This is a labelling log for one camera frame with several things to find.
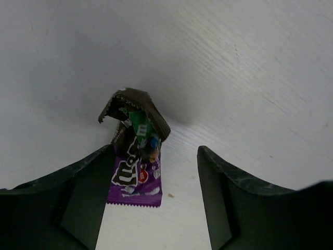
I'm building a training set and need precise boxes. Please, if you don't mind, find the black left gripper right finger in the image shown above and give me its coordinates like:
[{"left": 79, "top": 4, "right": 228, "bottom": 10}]
[{"left": 197, "top": 146, "right": 332, "bottom": 249}]

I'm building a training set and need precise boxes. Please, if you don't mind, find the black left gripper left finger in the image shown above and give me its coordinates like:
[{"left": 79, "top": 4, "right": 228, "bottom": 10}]
[{"left": 1, "top": 145, "right": 115, "bottom": 249}]

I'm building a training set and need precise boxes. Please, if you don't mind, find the purple M&M's candy packet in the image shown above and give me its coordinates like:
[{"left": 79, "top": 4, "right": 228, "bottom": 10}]
[{"left": 98, "top": 87, "right": 171, "bottom": 207}]

